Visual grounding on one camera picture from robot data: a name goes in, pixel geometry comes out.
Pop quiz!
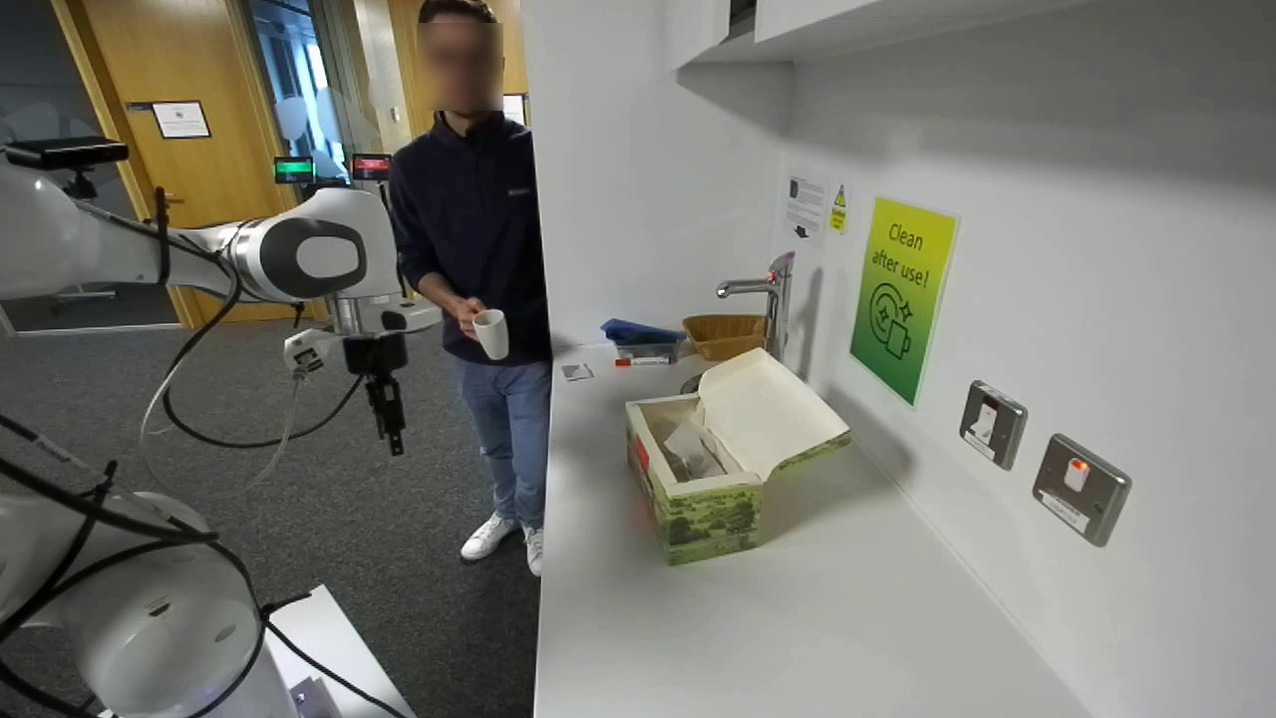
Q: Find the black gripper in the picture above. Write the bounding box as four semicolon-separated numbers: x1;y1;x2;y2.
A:
337;333;409;458

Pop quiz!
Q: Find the person's right forearm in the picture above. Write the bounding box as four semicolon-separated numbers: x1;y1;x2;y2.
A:
405;266;469;322

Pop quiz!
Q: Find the green tea bag box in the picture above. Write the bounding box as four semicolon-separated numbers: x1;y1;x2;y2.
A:
620;349;852;570

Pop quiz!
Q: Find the person in navy sweater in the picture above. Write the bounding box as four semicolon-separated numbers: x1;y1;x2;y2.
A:
386;0;554;535

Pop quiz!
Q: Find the green red indicator light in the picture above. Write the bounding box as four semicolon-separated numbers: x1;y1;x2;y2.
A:
265;152;398;188

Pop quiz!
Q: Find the blue cloth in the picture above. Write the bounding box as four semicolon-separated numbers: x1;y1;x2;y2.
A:
596;314;689;369

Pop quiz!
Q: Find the white door sign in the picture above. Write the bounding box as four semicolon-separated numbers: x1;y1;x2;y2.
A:
148;102;214;143

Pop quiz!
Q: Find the chrome tap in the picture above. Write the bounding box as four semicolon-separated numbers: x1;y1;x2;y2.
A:
713;248;801;373

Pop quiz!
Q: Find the wooden door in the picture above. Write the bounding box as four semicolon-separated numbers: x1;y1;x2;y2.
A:
53;0;299;333

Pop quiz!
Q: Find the white notice label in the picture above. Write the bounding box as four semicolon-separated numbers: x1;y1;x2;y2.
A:
781;172;832;227

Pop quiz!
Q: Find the green clean after use poster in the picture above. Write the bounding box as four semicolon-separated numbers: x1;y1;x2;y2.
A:
845;197;962;407

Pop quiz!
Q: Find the white upper cabinet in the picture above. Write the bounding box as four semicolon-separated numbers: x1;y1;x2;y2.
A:
672;0;1111;71

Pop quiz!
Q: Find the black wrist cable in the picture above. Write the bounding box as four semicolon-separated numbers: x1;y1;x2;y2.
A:
135;197;404;457

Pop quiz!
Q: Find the black base cable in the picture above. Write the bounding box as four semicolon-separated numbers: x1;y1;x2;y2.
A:
0;413;409;718

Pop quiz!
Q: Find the black camera on stand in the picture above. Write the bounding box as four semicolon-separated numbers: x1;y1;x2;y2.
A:
0;133;135;209

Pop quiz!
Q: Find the metal wall socket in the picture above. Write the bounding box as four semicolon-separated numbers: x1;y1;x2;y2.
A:
957;374;1034;474
1030;433;1135;550

